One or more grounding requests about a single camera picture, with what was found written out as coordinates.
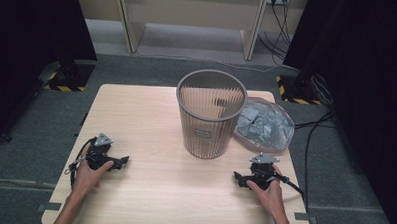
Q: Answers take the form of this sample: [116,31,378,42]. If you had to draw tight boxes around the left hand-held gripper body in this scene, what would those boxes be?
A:
[84,131,121,172]

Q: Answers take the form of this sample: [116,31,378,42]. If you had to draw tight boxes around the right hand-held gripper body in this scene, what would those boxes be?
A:
[248,152,283,192]

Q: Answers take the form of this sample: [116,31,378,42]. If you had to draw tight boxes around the clear plastic bag pink drawstring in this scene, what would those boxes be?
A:
[232,95,297,155]

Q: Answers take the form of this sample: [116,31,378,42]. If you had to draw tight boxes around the beige slatted waste basket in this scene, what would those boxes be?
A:
[173,67,249,162]

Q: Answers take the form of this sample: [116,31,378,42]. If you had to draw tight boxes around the person's right hand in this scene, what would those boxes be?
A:
[244,163,288,215]

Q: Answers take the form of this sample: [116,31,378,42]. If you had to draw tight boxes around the person's left hand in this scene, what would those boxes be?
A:
[71,143,116,199]

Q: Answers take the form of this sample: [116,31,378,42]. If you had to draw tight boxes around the black stand base striped tape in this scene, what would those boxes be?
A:
[274,74,324,106]
[36,57,98,93]

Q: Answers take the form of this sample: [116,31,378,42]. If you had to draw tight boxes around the black curtain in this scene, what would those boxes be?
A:
[0,0,100,151]
[277,0,397,224]

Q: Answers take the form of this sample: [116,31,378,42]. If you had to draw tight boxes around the beige wooden desk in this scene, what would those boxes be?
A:
[71,0,308,64]

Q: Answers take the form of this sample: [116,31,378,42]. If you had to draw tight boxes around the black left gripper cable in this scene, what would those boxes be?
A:
[63,136,98,190]

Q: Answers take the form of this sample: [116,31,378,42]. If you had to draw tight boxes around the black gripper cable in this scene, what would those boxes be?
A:
[63,136,98,190]
[272,174,311,214]

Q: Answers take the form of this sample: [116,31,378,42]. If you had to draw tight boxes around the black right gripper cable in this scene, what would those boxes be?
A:
[272,174,311,214]

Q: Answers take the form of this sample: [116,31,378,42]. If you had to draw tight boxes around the gray table bracket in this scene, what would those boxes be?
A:
[37,201,63,213]
[294,211,318,224]

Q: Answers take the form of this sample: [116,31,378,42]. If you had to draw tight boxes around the black floor cables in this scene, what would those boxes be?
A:
[291,108,336,211]

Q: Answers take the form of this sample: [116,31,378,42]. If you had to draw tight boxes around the black wall cables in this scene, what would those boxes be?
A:
[256,0,294,67]

